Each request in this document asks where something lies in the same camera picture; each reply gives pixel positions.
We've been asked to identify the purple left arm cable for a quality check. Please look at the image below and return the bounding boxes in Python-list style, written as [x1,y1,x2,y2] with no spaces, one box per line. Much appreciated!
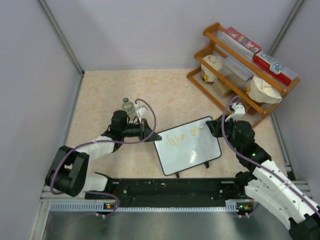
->
[49,99,157,216]

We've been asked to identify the brown block on shelf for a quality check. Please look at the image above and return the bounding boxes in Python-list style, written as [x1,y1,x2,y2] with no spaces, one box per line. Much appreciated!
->
[236,98,256,116]

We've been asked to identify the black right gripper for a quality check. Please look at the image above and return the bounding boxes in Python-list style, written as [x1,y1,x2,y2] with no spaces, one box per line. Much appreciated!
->
[206,114,241,152]

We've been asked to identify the red white foil box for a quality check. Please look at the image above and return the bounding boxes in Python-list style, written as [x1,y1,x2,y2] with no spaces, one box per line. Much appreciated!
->
[221,27,262,60]

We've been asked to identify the grey white box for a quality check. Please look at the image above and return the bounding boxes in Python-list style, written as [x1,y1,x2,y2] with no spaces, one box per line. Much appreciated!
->
[220,56,254,83]

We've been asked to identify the orange wooden shelf rack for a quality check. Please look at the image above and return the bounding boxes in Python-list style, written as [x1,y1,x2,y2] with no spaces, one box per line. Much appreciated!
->
[187,23,300,127]

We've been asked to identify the white cup paper cover left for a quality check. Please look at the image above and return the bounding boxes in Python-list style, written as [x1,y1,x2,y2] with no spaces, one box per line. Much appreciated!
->
[200,54,224,85]

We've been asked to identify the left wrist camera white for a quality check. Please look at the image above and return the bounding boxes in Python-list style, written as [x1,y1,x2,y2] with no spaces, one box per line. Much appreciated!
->
[134,104,148,119]

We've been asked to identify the yellow capped white marker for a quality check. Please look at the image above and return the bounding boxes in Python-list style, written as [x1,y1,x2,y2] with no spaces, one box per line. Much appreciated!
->
[198,115,222,130]

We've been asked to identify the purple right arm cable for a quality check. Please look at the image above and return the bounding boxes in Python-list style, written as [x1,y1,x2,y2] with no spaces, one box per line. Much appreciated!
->
[221,95,320,216]

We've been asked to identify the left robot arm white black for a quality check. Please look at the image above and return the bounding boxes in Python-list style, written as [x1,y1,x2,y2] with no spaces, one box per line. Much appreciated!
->
[45,110,162,199]

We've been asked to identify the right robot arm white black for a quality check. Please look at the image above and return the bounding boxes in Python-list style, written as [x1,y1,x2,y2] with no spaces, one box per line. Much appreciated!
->
[204,117,320,240]

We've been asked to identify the tan sponge block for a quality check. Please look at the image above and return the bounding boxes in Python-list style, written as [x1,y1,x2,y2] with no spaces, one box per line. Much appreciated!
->
[212,78,233,98]

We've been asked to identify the red white wrap box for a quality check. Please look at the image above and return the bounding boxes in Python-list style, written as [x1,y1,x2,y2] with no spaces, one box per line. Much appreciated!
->
[252,51,299,87]

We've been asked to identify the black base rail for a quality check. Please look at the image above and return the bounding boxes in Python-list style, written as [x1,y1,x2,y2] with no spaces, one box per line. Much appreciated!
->
[84,177,249,208]

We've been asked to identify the white whiteboard black frame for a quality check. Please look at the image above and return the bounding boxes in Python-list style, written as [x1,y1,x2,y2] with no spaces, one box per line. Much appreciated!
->
[154,116,222,176]

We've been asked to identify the white cup paper cover right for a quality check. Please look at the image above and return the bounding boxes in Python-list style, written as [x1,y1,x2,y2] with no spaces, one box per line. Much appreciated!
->
[246,75,283,104]

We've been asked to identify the clear glass bottle green cap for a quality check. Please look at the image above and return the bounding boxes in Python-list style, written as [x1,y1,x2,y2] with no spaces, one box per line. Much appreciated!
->
[122,97,136,119]

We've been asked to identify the white cup paper cover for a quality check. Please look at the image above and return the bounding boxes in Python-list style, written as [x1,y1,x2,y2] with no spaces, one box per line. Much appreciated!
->
[200,54,224,85]
[246,75,283,104]

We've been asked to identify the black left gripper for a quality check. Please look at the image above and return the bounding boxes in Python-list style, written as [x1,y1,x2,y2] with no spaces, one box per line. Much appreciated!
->
[121,118,161,143]

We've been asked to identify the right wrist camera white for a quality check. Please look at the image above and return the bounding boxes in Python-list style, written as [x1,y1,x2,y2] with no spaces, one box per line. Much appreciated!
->
[224,102,246,122]

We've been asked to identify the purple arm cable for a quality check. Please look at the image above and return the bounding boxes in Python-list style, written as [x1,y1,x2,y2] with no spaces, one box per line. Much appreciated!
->
[221,95,320,216]
[49,99,157,216]

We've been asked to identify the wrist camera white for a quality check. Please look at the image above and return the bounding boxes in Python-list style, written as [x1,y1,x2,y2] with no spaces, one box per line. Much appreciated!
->
[134,104,148,119]
[224,102,246,122]

